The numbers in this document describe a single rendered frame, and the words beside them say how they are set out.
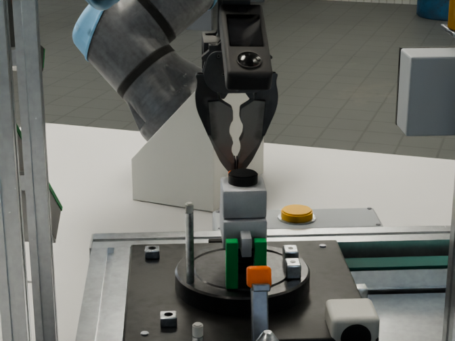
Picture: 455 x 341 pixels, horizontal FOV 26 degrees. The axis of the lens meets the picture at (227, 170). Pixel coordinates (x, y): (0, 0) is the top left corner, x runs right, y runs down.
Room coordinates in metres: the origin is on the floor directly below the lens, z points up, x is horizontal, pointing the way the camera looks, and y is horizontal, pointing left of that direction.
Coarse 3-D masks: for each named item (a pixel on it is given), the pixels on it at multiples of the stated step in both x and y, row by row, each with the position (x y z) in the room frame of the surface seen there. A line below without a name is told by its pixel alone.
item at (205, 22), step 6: (252, 0) 9.09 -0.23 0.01; (258, 0) 9.08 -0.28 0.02; (264, 0) 9.10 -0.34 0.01; (210, 12) 7.63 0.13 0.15; (198, 18) 7.66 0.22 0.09; (204, 18) 7.64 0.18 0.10; (210, 18) 7.63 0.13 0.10; (192, 24) 7.67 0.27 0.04; (198, 24) 7.66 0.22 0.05; (204, 24) 7.64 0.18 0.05; (210, 24) 7.63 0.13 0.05; (210, 30) 7.63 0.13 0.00
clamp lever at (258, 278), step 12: (252, 276) 0.75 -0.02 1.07; (264, 276) 0.75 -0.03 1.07; (252, 288) 0.74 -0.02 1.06; (264, 288) 0.73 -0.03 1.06; (252, 300) 0.75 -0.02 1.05; (264, 300) 0.75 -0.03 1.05; (252, 312) 0.75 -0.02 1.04; (264, 312) 0.74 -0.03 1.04; (252, 324) 0.74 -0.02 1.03; (264, 324) 0.74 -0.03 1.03; (252, 336) 0.74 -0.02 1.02
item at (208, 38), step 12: (228, 0) 1.04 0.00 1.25; (240, 0) 1.03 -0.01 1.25; (204, 36) 1.10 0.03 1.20; (216, 36) 1.10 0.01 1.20; (204, 48) 1.06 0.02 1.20; (216, 48) 1.04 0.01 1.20; (204, 60) 1.04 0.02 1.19; (216, 60) 1.04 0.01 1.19; (204, 72) 1.04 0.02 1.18; (216, 72) 1.04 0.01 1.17; (216, 84) 1.04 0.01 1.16; (252, 96) 1.04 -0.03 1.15
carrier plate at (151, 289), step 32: (160, 256) 1.01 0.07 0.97; (320, 256) 1.01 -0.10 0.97; (128, 288) 0.93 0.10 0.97; (160, 288) 0.93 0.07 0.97; (320, 288) 0.93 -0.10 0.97; (352, 288) 0.93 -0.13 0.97; (128, 320) 0.86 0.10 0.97; (192, 320) 0.86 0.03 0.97; (224, 320) 0.86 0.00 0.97; (288, 320) 0.86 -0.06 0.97; (320, 320) 0.86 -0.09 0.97
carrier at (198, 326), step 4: (192, 324) 0.65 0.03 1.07; (196, 324) 0.65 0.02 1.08; (200, 324) 0.65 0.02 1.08; (192, 328) 0.65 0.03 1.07; (196, 328) 0.65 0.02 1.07; (200, 328) 0.65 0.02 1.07; (192, 332) 0.65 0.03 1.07; (196, 332) 0.65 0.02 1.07; (200, 332) 0.65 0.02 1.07; (264, 332) 0.68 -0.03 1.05; (268, 332) 0.68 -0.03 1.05; (272, 332) 0.68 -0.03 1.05; (192, 336) 0.65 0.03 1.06; (196, 336) 0.65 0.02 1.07; (200, 336) 0.65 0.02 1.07; (260, 336) 0.68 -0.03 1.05; (264, 336) 0.68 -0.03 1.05; (268, 336) 0.68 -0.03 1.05; (272, 336) 0.68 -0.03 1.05; (192, 340) 0.65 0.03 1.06; (196, 340) 0.65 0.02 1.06; (200, 340) 0.65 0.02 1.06; (256, 340) 0.68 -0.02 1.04; (260, 340) 0.68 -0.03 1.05; (264, 340) 0.68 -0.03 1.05; (268, 340) 0.68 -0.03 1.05; (272, 340) 0.68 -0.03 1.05; (276, 340) 0.68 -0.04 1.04
